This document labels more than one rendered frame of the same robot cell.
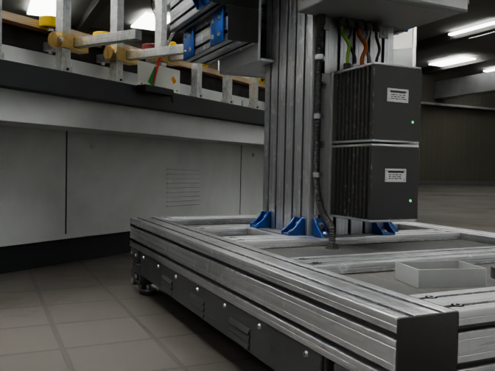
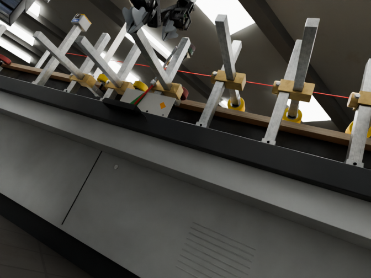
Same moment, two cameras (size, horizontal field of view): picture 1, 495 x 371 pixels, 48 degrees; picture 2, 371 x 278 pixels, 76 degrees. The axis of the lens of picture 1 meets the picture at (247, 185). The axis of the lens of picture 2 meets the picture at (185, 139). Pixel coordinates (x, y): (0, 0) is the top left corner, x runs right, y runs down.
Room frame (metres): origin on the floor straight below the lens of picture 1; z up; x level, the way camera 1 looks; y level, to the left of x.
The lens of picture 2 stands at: (2.41, -0.62, 0.38)
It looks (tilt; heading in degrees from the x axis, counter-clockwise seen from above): 17 degrees up; 83
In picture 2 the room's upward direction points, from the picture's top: 24 degrees clockwise
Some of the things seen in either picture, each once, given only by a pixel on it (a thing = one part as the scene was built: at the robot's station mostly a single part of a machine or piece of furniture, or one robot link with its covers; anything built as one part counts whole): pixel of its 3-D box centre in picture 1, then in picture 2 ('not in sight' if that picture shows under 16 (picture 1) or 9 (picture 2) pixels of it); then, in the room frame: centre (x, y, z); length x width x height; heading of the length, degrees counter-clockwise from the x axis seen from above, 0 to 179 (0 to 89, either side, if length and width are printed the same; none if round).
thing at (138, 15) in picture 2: not in sight; (136, 17); (2.19, 0.03, 0.86); 0.06 x 0.03 x 0.09; 58
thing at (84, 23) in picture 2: not in sight; (80, 23); (1.69, 0.77, 1.18); 0.07 x 0.07 x 0.08; 58
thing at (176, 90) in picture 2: (163, 57); (167, 90); (2.36, 0.36, 0.85); 0.14 x 0.06 x 0.05; 148
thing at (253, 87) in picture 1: (253, 75); (361, 118); (2.98, -0.02, 0.88); 0.04 x 0.04 x 0.48; 58
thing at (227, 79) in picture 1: (227, 55); (285, 90); (2.76, 0.11, 0.94); 0.04 x 0.04 x 0.48; 58
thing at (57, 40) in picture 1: (68, 43); (81, 79); (1.93, 0.62, 0.81); 0.14 x 0.06 x 0.05; 148
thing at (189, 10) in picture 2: not in sight; (180, 14); (2.27, 0.27, 1.16); 0.09 x 0.08 x 0.12; 148
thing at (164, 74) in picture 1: (160, 78); (145, 102); (2.30, 0.37, 0.75); 0.26 x 0.01 x 0.10; 148
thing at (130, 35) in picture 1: (90, 42); (73, 69); (1.90, 0.54, 0.80); 0.44 x 0.03 x 0.04; 58
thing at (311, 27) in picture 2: not in sight; (299, 81); (2.77, 0.04, 0.95); 0.50 x 0.04 x 0.04; 58
